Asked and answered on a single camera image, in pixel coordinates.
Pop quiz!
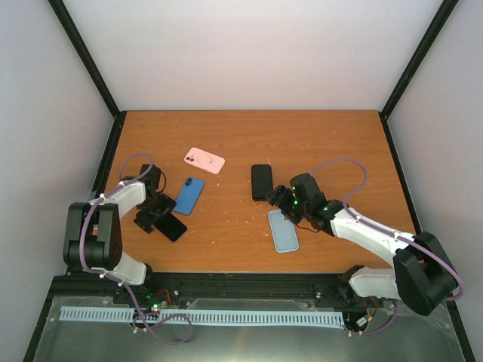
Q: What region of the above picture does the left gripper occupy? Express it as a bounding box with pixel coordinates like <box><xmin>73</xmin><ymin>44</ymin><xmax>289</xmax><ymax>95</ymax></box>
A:
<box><xmin>134</xmin><ymin>193</ymin><xmax>176</xmax><ymax>234</ymax></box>

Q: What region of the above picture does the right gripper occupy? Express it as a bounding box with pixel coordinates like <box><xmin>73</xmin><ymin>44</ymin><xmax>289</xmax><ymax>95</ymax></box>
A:
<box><xmin>266</xmin><ymin>185</ymin><xmax>309</xmax><ymax>225</ymax></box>

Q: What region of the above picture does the black phone case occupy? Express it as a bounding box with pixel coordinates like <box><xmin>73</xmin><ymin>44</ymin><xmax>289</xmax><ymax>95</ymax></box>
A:
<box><xmin>251</xmin><ymin>164</ymin><xmax>273</xmax><ymax>201</ymax></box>

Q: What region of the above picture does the dark red-edged phone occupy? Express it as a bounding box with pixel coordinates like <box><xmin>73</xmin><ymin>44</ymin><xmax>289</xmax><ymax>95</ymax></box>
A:
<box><xmin>154</xmin><ymin>213</ymin><xmax>187</xmax><ymax>243</ymax></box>

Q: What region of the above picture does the light blue phone case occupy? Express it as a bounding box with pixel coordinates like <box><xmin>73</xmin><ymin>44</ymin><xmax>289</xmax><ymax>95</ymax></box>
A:
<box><xmin>268</xmin><ymin>210</ymin><xmax>299</xmax><ymax>253</ymax></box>

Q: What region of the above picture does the blue phone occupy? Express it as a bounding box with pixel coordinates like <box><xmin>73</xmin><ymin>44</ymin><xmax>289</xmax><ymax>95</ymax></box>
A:
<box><xmin>174</xmin><ymin>177</ymin><xmax>205</xmax><ymax>216</ymax></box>

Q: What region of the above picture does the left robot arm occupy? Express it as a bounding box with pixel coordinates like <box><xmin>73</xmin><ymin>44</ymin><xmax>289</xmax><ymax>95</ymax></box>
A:
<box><xmin>63</xmin><ymin>164</ymin><xmax>186</xmax><ymax>304</ymax></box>

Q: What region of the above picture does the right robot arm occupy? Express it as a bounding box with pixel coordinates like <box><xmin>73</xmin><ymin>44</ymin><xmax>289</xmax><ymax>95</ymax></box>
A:
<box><xmin>266</xmin><ymin>173</ymin><xmax>463</xmax><ymax>316</ymax></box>

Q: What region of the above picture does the pink phone case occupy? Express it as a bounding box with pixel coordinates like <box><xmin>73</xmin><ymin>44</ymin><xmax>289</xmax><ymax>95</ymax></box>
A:
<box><xmin>183</xmin><ymin>147</ymin><xmax>226</xmax><ymax>175</ymax></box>

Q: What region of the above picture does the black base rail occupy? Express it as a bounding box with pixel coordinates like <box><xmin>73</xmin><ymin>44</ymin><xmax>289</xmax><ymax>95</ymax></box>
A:
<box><xmin>52</xmin><ymin>271</ymin><xmax>452</xmax><ymax>314</ymax></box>

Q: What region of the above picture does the light blue cable duct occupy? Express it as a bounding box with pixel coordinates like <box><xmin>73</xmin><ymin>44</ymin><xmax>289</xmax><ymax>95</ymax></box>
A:
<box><xmin>58</xmin><ymin>306</ymin><xmax>344</xmax><ymax>329</ymax></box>

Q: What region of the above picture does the left black frame post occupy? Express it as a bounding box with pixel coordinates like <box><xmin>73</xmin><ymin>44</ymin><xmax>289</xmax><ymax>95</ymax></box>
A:
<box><xmin>47</xmin><ymin>0</ymin><xmax>122</xmax><ymax>114</ymax></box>

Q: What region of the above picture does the black frame post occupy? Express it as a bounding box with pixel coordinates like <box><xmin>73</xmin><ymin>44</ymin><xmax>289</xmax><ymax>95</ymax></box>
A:
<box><xmin>47</xmin><ymin>0</ymin><xmax>122</xmax><ymax>114</ymax></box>
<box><xmin>380</xmin><ymin>0</ymin><xmax>460</xmax><ymax>116</ymax></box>

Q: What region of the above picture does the right black frame post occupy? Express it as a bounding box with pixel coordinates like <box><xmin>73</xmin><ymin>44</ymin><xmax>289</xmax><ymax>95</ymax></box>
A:
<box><xmin>380</xmin><ymin>0</ymin><xmax>460</xmax><ymax>116</ymax></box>

